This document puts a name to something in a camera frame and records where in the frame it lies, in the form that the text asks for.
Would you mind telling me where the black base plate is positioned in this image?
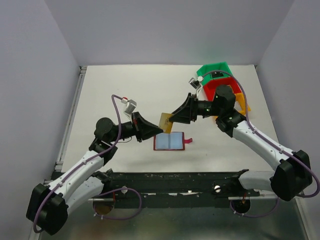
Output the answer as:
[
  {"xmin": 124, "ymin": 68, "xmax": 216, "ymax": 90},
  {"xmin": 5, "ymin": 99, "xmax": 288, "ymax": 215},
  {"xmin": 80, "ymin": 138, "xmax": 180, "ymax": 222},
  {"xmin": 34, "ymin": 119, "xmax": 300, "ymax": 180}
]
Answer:
[{"xmin": 92, "ymin": 169, "xmax": 258, "ymax": 209}]

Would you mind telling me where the red plastic bin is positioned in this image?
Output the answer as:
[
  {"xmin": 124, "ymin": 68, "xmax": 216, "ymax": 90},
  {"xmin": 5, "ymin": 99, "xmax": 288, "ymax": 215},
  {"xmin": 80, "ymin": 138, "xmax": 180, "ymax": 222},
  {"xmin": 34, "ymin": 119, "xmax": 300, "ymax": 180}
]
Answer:
[{"xmin": 203, "ymin": 77, "xmax": 242, "ymax": 101}]

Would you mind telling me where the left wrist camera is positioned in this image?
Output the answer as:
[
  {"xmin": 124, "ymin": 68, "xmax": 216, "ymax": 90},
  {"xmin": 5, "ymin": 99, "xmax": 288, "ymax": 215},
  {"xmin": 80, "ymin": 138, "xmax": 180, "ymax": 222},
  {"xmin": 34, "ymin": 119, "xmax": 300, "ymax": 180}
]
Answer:
[{"xmin": 121, "ymin": 97, "xmax": 137, "ymax": 117}]

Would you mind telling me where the green plastic bin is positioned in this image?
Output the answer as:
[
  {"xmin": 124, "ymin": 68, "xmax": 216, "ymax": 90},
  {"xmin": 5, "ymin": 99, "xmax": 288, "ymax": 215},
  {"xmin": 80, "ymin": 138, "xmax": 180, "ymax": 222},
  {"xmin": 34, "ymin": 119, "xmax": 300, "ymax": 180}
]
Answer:
[{"xmin": 196, "ymin": 61, "xmax": 232, "ymax": 86}]

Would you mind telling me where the aluminium rail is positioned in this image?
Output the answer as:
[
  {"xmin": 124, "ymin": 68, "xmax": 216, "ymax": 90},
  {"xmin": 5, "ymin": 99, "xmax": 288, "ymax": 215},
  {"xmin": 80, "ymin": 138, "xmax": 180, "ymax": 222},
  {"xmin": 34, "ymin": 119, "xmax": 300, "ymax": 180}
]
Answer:
[
  {"xmin": 54, "ymin": 66, "xmax": 88, "ymax": 172},
  {"xmin": 88, "ymin": 191, "xmax": 278, "ymax": 203}
]

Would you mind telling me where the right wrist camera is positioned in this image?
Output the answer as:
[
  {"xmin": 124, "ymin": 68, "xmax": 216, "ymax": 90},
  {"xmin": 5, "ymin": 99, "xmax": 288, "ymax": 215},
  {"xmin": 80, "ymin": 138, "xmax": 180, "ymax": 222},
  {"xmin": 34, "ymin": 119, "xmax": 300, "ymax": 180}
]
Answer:
[{"xmin": 188, "ymin": 76, "xmax": 204, "ymax": 98}]

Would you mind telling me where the purple cable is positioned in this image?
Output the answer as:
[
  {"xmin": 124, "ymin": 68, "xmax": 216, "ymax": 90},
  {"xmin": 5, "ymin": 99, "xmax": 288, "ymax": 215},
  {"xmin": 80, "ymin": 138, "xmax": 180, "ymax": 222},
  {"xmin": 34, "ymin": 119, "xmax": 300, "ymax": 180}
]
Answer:
[
  {"xmin": 32, "ymin": 94, "xmax": 143, "ymax": 234},
  {"xmin": 199, "ymin": 70, "xmax": 320, "ymax": 218}
]

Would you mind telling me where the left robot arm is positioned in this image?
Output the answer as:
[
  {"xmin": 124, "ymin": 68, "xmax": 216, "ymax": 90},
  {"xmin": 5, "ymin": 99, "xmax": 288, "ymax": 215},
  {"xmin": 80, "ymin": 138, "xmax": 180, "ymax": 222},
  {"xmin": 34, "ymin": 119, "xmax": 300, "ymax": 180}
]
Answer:
[{"xmin": 26, "ymin": 112, "xmax": 163, "ymax": 235}]

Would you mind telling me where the aluminium left side rail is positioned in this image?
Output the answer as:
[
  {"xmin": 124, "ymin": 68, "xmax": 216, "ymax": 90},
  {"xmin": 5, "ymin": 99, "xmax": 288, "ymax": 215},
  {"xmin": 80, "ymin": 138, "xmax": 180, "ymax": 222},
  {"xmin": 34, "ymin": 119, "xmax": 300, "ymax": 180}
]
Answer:
[{"xmin": 54, "ymin": 66, "xmax": 88, "ymax": 172}]

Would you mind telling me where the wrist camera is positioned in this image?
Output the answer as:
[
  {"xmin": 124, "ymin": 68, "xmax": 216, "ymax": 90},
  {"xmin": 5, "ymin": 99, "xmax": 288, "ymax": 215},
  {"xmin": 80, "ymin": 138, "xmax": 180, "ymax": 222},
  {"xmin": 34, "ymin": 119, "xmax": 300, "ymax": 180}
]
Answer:
[
  {"xmin": 121, "ymin": 97, "xmax": 137, "ymax": 117},
  {"xmin": 188, "ymin": 76, "xmax": 204, "ymax": 98}
]

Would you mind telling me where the aluminium front rail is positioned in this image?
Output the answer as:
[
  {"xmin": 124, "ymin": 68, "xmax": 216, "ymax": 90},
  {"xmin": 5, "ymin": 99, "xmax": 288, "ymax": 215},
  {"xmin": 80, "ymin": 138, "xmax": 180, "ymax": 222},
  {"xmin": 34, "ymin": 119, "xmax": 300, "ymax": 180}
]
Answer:
[{"xmin": 88, "ymin": 191, "xmax": 278, "ymax": 203}]

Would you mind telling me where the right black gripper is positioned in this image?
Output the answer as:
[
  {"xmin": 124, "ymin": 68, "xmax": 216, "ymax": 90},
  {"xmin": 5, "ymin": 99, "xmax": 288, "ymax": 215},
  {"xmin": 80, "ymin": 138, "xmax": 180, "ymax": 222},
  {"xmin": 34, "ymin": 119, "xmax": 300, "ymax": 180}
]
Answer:
[{"xmin": 169, "ymin": 93, "xmax": 222, "ymax": 125}]

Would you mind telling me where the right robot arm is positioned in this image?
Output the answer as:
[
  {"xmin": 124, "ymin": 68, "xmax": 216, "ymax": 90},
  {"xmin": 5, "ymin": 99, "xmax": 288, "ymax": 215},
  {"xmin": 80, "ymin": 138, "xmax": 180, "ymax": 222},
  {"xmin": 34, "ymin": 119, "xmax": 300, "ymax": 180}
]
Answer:
[{"xmin": 169, "ymin": 85, "xmax": 313, "ymax": 201}]

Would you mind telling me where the red leather card holder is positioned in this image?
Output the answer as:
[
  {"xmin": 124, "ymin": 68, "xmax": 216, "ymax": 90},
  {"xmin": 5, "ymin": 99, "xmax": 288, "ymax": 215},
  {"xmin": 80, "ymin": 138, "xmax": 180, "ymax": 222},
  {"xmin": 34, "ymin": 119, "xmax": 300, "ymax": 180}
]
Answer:
[{"xmin": 153, "ymin": 131, "xmax": 193, "ymax": 151}]

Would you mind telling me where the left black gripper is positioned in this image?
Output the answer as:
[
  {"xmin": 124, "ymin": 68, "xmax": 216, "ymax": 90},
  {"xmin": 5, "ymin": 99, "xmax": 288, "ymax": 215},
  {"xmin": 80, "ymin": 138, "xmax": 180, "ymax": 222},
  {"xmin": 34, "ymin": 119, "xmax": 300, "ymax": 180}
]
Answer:
[{"xmin": 109, "ymin": 112, "xmax": 164, "ymax": 143}]

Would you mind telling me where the gold credit card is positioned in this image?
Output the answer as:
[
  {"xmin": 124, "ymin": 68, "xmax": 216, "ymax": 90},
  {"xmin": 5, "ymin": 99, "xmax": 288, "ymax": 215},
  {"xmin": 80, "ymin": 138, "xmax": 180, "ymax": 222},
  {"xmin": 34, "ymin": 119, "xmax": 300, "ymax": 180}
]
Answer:
[{"xmin": 158, "ymin": 112, "xmax": 173, "ymax": 134}]

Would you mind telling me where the yellow plastic bin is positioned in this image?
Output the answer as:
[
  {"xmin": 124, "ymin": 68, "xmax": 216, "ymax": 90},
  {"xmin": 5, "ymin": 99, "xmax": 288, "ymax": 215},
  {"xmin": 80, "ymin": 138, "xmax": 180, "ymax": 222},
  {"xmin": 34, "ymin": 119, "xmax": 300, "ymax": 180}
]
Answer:
[{"xmin": 212, "ymin": 92, "xmax": 251, "ymax": 120}]

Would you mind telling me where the black item in green bin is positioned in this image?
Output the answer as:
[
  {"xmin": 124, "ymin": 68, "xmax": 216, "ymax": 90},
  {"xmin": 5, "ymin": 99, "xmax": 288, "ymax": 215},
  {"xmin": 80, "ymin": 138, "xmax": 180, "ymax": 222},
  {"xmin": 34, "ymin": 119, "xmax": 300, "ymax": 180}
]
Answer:
[{"xmin": 211, "ymin": 71, "xmax": 224, "ymax": 79}]

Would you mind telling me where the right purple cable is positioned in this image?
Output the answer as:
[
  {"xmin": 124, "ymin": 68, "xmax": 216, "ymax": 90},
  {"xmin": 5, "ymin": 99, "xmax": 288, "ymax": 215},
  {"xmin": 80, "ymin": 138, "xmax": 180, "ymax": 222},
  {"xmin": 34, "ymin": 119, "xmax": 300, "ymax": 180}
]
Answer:
[{"xmin": 199, "ymin": 70, "xmax": 320, "ymax": 218}]

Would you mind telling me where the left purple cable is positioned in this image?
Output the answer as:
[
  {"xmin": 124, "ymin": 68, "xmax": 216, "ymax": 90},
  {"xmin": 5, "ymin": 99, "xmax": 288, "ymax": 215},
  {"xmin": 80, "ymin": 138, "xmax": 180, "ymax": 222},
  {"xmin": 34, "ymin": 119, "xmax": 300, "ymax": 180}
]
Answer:
[{"xmin": 32, "ymin": 94, "xmax": 143, "ymax": 234}]

